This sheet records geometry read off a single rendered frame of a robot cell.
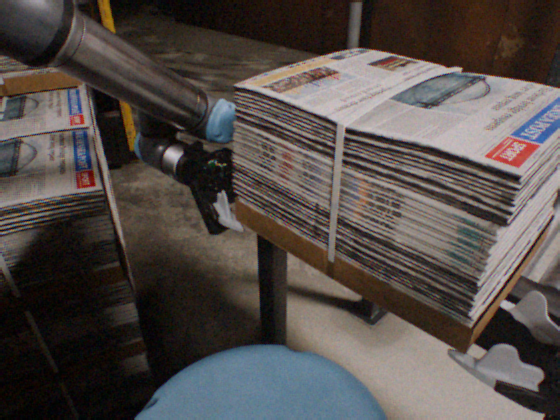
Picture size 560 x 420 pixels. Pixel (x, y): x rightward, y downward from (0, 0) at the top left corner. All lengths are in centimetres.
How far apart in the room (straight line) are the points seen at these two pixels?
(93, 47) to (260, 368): 45
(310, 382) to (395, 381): 131
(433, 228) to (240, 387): 31
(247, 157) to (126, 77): 19
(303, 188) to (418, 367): 109
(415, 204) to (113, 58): 40
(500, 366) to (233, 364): 37
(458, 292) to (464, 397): 106
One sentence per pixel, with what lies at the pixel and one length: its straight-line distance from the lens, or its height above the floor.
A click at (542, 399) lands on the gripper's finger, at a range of 55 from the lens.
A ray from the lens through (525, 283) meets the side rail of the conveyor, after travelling 69.
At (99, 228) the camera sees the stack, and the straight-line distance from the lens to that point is 86.
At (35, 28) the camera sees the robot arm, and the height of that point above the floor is 112.
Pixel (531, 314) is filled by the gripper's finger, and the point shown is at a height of 82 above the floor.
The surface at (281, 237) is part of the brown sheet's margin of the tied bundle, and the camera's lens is 63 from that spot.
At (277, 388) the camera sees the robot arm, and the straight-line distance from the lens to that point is 21.
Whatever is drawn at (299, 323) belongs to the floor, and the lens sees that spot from 161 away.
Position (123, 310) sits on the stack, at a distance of 100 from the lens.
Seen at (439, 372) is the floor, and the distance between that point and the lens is 157.
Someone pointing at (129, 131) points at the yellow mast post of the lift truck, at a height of 21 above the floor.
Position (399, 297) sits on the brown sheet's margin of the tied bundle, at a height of 84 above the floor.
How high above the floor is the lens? 122
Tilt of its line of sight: 34 degrees down
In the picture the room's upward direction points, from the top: straight up
